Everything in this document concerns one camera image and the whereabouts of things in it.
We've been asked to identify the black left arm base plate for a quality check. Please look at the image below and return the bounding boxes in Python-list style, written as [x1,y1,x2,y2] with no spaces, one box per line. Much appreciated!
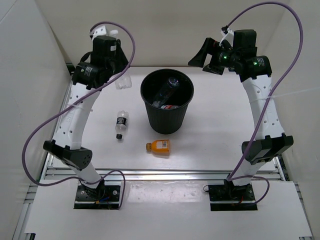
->
[73,185,121,210]

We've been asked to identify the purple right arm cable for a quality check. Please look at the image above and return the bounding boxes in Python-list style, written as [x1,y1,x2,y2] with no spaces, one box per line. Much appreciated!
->
[219,1,305,207]

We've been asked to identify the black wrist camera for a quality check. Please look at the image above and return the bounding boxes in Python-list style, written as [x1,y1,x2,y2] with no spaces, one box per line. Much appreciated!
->
[233,29,257,50]
[91,35,117,59]

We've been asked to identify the black label Pepsi bottle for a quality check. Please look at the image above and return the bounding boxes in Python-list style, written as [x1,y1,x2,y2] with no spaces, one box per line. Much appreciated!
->
[115,110,129,140]

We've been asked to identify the orange juice bottle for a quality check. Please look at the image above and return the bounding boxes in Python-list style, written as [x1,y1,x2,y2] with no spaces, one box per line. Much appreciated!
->
[145,139,171,158]

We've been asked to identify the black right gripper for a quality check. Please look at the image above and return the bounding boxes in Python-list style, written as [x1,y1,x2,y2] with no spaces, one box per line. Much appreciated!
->
[188,38,240,76]

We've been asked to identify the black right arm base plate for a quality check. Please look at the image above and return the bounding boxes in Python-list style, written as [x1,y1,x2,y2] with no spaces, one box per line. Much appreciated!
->
[203,183,258,212]

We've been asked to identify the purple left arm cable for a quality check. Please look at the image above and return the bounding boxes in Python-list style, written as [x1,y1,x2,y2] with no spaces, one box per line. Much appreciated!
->
[21,21,137,210]

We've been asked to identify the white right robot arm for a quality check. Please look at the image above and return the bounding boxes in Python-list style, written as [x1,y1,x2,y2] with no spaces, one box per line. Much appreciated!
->
[188,36,294,200]

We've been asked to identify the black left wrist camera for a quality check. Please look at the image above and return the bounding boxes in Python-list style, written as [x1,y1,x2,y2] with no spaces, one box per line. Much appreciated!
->
[91,35,117,59]

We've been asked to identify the black ribbed waste bin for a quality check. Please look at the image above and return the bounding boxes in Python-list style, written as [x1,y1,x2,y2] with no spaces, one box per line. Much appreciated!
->
[140,68,194,135]

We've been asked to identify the red label plastic bottle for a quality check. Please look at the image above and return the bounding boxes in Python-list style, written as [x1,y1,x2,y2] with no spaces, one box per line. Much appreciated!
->
[160,104,179,110]

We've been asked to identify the aluminium table edge rail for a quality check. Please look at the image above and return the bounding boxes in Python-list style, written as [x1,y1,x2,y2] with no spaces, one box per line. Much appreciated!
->
[41,168,283,181]

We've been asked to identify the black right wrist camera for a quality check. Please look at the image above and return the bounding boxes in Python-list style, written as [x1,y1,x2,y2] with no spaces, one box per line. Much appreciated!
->
[233,29,257,50]

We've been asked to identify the blue label Aquafina bottle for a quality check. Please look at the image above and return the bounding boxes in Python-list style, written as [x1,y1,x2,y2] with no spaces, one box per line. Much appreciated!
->
[109,29,132,90]

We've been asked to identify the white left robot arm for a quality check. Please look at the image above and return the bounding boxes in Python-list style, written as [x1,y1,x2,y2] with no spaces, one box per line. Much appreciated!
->
[43,36,128,200]

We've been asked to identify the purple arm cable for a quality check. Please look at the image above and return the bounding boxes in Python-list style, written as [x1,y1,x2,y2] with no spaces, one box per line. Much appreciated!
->
[219,1,305,207]
[21,21,137,210]

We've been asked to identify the clear unlabelled plastic bottle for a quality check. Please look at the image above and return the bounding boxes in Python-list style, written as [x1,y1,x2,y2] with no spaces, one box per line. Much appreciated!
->
[152,77,180,108]

